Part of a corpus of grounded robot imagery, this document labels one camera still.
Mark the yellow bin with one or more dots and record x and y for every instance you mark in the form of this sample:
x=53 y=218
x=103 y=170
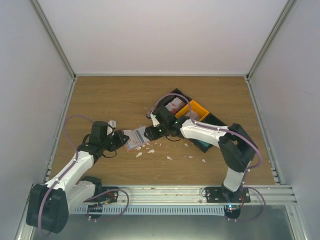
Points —
x=196 y=107

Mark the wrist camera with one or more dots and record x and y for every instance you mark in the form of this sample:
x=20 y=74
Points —
x=111 y=126
x=153 y=118

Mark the teal card stack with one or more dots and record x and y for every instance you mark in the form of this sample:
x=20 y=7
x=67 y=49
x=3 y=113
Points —
x=205 y=144

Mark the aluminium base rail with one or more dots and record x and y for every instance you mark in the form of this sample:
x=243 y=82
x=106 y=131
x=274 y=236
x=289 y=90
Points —
x=158 y=195

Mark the red white card stack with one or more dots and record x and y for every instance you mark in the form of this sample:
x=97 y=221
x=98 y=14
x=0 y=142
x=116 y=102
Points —
x=175 y=105

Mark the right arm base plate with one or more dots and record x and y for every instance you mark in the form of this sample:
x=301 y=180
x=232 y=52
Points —
x=220 y=194

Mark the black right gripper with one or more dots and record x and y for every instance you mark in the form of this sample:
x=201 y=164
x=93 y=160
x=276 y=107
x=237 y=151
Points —
x=149 y=131

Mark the pink card holder wallet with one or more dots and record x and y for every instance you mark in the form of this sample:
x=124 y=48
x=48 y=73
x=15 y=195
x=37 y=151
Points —
x=142 y=129

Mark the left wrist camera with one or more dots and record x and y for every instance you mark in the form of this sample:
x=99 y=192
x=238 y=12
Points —
x=111 y=126

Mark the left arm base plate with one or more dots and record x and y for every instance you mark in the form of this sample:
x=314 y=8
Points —
x=106 y=198

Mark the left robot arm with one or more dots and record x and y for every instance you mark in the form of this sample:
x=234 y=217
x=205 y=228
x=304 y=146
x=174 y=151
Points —
x=53 y=218

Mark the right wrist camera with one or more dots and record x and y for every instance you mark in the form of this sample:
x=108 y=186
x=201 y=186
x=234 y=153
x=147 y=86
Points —
x=153 y=118

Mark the black bin teal cards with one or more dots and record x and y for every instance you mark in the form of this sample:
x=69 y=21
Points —
x=212 y=120

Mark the black bin red cards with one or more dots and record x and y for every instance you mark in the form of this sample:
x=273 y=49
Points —
x=164 y=101

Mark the white debris pile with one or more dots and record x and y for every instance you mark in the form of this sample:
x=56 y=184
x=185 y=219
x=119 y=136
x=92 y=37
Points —
x=141 y=151

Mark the grey cable duct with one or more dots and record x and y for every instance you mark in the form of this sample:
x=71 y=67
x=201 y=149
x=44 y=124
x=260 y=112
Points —
x=207 y=210

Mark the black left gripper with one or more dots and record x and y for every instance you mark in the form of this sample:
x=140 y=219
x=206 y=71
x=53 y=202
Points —
x=120 y=141

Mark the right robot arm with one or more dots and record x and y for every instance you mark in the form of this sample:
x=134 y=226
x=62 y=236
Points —
x=237 y=148

